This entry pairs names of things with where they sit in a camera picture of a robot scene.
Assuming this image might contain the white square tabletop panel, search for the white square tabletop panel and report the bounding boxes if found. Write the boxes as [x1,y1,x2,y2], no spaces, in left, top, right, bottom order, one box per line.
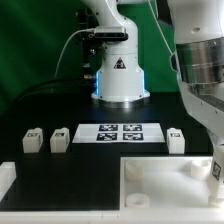
[120,157,224,210]

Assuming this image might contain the black camera stand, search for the black camera stand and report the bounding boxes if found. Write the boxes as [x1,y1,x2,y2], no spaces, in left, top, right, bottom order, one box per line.
[76,8,98,79]

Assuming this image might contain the black cable bundle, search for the black cable bundle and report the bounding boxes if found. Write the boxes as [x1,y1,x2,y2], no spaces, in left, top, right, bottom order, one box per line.
[13,78,98,104]

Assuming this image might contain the white cable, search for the white cable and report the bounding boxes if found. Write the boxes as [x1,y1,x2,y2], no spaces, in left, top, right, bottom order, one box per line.
[54,28,96,79]

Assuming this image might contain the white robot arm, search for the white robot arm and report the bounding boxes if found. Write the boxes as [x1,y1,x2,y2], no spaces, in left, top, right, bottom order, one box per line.
[83,0,224,146]

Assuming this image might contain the grey camera on base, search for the grey camera on base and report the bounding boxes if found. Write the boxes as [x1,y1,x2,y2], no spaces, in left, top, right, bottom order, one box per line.
[94,26,128,41]

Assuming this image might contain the white sheet with AprilTags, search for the white sheet with AprilTags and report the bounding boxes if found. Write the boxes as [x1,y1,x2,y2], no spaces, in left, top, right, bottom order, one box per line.
[73,123,164,143]

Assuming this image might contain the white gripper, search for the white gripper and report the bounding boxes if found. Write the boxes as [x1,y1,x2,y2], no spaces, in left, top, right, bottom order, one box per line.
[178,81,224,146]

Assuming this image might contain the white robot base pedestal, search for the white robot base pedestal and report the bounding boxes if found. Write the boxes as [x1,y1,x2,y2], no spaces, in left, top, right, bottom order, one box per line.
[91,20,150,108]

